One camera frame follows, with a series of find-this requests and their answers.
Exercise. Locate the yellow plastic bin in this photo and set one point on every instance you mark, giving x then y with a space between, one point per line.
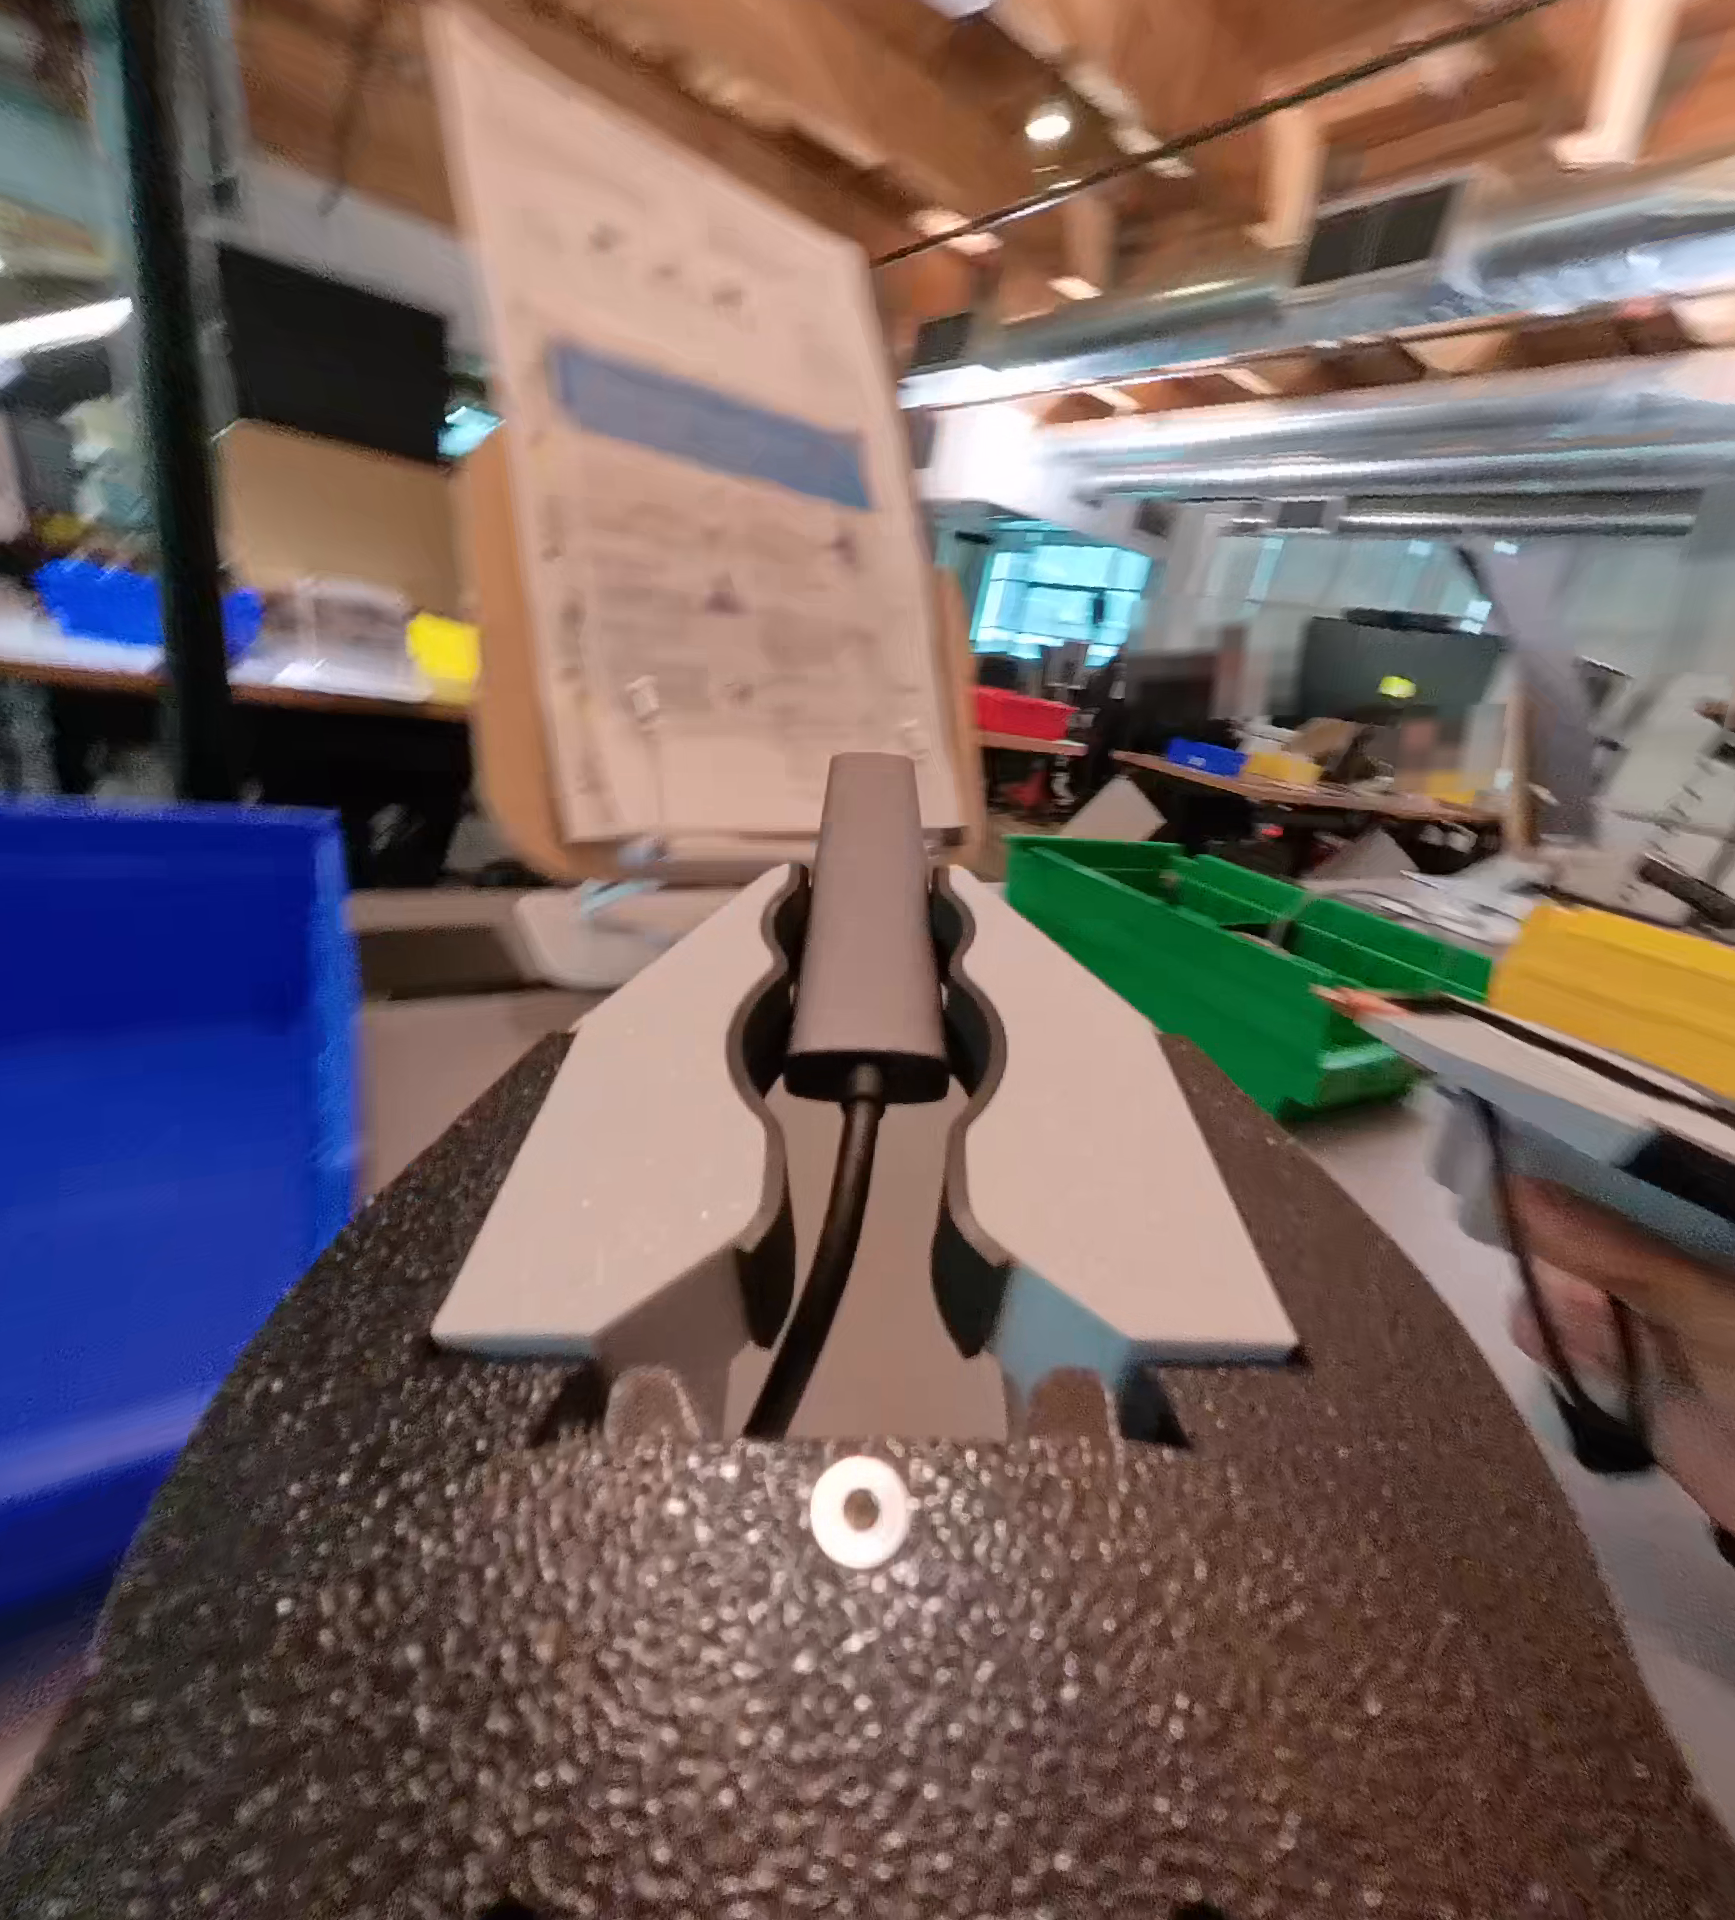
1661 990
443 656
1279 767

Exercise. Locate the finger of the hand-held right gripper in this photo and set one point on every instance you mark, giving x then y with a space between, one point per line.
1541 1088

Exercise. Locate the black monitor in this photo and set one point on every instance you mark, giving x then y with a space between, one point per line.
1399 668

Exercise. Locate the document stand with instruction sheet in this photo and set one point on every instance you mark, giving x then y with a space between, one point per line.
717 601

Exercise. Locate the person's right hand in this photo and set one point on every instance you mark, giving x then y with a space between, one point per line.
1721 1381

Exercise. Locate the black panel wooden stand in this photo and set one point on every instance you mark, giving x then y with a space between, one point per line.
1535 675
333 451

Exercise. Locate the red plastic bin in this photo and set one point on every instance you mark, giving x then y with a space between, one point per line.
1023 717

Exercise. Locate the grey USB hub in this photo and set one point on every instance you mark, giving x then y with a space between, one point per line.
867 900

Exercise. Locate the silver ventilation duct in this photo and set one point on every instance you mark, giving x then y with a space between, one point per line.
1407 405

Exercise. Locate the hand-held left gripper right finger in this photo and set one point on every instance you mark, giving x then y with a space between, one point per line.
1129 1201

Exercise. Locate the wooden table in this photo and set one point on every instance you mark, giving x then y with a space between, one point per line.
1317 794
205 693

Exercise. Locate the blue plastic bin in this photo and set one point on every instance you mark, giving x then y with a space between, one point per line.
1203 755
115 602
115 1170

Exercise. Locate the black metal post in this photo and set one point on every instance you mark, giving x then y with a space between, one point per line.
175 451

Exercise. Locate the green plastic bin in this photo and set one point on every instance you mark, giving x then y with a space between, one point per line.
1181 961

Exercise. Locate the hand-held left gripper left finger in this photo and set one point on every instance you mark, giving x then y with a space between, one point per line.
597 1201

